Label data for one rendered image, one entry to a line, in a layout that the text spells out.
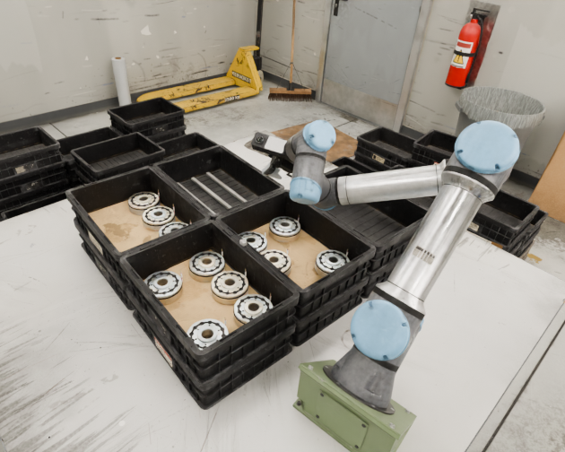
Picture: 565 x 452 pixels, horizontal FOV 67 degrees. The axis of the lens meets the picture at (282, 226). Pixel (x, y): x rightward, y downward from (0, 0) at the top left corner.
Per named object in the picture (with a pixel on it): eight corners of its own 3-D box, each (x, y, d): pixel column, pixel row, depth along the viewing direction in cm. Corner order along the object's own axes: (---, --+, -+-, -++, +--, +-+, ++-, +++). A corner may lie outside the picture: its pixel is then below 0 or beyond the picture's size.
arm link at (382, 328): (397, 368, 94) (523, 155, 94) (388, 376, 80) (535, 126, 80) (351, 337, 99) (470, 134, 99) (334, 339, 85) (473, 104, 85)
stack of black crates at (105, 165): (147, 195, 276) (137, 131, 249) (173, 216, 260) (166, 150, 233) (86, 219, 253) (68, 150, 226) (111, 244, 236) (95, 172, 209)
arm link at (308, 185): (326, 209, 108) (333, 168, 110) (314, 197, 98) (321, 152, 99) (298, 207, 111) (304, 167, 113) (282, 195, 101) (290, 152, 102)
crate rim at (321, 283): (377, 255, 124) (378, 248, 123) (301, 301, 108) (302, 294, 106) (286, 194, 147) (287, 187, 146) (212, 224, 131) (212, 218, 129)
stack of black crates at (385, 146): (418, 188, 304) (430, 145, 284) (395, 204, 287) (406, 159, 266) (372, 167, 326) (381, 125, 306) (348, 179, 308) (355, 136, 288)
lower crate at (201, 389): (295, 352, 120) (299, 324, 113) (204, 416, 103) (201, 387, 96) (215, 273, 143) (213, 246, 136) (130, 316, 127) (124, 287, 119)
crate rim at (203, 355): (301, 301, 108) (302, 295, 106) (199, 365, 91) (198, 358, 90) (212, 224, 131) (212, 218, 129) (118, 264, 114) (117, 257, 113)
